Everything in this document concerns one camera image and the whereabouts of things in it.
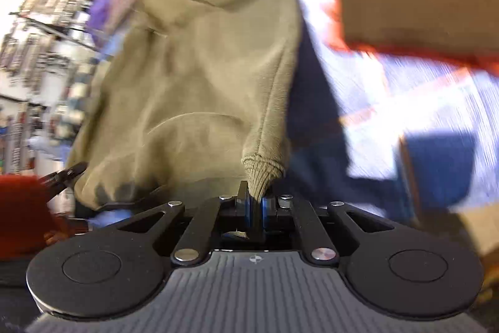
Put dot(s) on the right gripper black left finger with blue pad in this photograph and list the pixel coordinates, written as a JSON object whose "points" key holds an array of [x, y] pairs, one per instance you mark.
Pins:
{"points": [[114, 270]]}

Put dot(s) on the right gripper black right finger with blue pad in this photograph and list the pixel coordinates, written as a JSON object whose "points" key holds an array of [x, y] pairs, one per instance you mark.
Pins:
{"points": [[398, 270]]}

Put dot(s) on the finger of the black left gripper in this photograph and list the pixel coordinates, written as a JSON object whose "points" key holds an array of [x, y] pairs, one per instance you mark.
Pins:
{"points": [[56, 182]]}

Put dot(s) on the olive green sweatshirt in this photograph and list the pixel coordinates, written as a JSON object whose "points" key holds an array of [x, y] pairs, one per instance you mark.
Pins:
{"points": [[193, 104]]}

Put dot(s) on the cluttered metal shelf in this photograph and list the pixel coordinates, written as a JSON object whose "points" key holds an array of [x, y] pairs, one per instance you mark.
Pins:
{"points": [[39, 53]]}

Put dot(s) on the blue patterned bed sheet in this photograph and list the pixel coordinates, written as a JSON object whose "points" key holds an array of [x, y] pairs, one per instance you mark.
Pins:
{"points": [[390, 134]]}

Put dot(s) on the purple cloth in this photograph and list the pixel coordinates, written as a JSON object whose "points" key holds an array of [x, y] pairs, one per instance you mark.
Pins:
{"points": [[98, 13]]}

